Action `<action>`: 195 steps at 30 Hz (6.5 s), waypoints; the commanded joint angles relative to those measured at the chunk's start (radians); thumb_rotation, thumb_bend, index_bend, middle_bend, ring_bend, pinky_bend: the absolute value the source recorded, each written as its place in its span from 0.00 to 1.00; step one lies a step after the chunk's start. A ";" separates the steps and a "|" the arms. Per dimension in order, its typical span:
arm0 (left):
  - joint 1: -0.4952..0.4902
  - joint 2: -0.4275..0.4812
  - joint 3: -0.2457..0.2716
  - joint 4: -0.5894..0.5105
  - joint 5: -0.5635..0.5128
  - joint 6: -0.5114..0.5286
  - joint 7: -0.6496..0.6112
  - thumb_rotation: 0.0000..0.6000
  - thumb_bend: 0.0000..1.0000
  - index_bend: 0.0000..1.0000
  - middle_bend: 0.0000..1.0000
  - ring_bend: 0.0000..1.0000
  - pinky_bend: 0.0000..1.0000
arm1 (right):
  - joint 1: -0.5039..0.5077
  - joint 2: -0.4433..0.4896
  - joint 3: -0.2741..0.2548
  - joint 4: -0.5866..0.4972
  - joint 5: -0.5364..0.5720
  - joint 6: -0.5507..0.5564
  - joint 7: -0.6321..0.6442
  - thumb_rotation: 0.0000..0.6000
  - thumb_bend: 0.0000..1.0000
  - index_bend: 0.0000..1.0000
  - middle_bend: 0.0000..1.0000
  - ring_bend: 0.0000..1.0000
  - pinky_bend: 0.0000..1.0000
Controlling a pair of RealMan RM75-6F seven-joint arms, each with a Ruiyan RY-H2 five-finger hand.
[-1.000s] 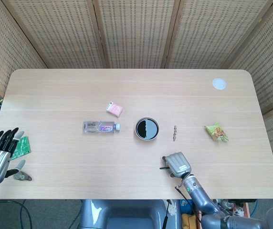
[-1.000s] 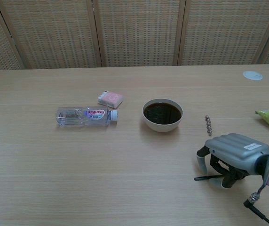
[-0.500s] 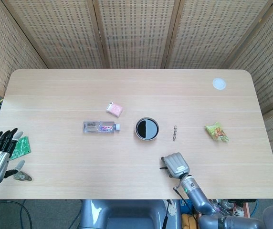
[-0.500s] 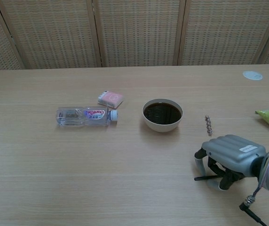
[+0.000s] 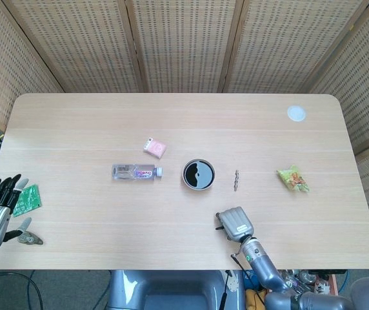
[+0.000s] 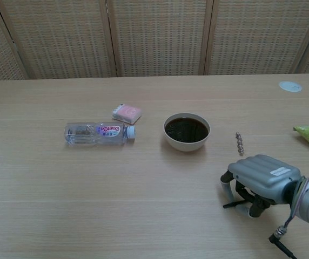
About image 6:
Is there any pink tissue pack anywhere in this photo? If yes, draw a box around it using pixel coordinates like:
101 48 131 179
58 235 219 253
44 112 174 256
111 102 144 125

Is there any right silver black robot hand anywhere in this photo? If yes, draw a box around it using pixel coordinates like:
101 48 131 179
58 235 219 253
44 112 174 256
220 154 305 218

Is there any clear plastic water bottle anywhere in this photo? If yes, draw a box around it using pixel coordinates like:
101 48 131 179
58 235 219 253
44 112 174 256
64 121 137 146

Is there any metal bead chain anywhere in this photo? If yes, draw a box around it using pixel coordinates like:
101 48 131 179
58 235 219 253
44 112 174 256
234 131 246 156

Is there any white round grommet cap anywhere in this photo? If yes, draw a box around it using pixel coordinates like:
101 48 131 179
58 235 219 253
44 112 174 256
278 80 303 92

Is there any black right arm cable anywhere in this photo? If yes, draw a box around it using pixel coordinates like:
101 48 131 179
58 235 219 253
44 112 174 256
268 175 309 259

